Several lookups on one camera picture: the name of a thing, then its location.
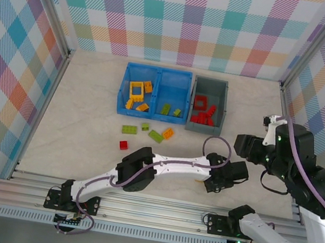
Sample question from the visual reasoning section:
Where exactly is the red window frame brick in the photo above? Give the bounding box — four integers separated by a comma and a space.
191, 94, 210, 113

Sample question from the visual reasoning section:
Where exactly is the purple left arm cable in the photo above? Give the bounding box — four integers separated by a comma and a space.
53, 112, 235, 243

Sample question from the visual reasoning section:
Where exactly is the aluminium frame post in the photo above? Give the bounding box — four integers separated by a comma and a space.
277, 0, 325, 96
11, 0, 86, 61

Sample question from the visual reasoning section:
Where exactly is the yellow black-striped brick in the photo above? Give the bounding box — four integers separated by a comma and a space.
134, 101, 151, 114

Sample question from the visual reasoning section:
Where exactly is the blue two-compartment plastic bin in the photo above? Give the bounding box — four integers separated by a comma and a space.
114, 60, 197, 127

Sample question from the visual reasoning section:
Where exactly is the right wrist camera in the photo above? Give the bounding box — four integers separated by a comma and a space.
259, 113, 291, 149

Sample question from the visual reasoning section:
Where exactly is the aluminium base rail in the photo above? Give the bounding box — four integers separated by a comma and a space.
0, 166, 325, 243

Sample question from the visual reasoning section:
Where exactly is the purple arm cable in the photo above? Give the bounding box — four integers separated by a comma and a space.
229, 111, 325, 243
53, 112, 235, 243

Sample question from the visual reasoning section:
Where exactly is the slotted cable duct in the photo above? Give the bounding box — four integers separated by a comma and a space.
0, 205, 227, 243

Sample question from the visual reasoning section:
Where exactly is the green two-by-four brick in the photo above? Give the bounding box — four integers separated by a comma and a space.
121, 124, 138, 137

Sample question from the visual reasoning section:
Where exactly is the long green brick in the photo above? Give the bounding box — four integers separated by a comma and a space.
146, 129, 166, 145

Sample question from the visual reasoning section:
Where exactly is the yellow-orange studded brick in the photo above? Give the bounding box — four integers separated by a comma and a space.
161, 126, 176, 141

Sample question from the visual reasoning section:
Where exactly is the black connector board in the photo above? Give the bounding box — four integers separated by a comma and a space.
52, 211, 87, 230

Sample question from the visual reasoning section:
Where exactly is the gray plastic bin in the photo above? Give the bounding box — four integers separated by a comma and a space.
183, 74, 231, 137

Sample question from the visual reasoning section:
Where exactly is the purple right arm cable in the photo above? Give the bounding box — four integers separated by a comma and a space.
229, 111, 325, 243

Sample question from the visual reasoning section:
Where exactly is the yellow window frame brick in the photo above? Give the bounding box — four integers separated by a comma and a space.
126, 80, 148, 104

